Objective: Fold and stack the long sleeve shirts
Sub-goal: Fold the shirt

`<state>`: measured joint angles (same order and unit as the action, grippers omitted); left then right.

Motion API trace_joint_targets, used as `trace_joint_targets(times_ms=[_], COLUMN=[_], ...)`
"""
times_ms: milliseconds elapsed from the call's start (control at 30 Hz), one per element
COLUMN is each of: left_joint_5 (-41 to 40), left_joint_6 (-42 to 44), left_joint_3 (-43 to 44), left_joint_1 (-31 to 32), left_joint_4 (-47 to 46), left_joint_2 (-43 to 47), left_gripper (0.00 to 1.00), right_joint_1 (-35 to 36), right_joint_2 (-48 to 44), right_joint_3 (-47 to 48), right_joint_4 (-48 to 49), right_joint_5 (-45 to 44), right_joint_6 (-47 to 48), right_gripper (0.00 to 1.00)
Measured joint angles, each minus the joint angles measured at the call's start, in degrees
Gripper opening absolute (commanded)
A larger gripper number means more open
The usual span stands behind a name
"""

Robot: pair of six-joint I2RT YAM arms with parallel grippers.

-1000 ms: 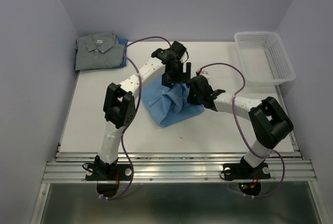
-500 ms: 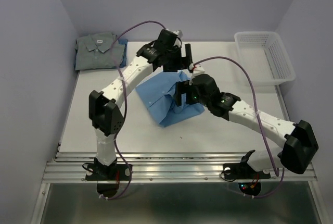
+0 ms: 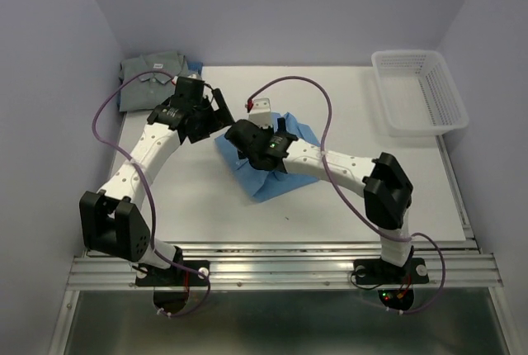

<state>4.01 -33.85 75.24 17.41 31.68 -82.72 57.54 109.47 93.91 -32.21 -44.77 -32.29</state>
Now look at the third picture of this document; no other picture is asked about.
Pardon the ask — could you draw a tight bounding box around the light blue long sleeve shirt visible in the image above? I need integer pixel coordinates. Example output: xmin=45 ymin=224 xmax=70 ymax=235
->
xmin=214 ymin=112 xmax=320 ymax=202

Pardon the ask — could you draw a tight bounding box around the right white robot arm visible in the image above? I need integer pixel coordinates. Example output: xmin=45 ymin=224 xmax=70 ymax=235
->
xmin=225 ymin=120 xmax=413 ymax=281

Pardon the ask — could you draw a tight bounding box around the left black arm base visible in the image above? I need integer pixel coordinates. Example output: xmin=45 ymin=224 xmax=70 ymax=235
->
xmin=131 ymin=264 xmax=207 ymax=287

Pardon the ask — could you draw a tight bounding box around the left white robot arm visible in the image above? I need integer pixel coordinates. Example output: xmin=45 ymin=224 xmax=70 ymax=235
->
xmin=79 ymin=77 xmax=234 ymax=284

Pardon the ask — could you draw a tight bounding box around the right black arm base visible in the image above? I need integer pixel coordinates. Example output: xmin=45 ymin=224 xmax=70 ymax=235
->
xmin=351 ymin=258 xmax=430 ymax=286

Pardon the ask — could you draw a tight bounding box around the folded grey shirt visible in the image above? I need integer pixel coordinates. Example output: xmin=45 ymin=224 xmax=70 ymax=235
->
xmin=117 ymin=50 xmax=190 ymax=112

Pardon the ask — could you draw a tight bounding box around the folded blue plaid shirt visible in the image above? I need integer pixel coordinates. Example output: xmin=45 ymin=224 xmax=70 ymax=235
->
xmin=186 ymin=59 xmax=203 ymax=78

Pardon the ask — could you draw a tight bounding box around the white plastic basket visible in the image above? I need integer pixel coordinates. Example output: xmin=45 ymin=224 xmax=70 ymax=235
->
xmin=371 ymin=50 xmax=469 ymax=137

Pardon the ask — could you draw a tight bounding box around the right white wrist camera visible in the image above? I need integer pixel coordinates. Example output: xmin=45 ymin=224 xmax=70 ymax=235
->
xmin=247 ymin=98 xmax=273 ymax=130

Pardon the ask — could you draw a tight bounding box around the aluminium mounting rail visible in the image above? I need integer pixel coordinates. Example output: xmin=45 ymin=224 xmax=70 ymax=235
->
xmin=67 ymin=226 xmax=503 ymax=291

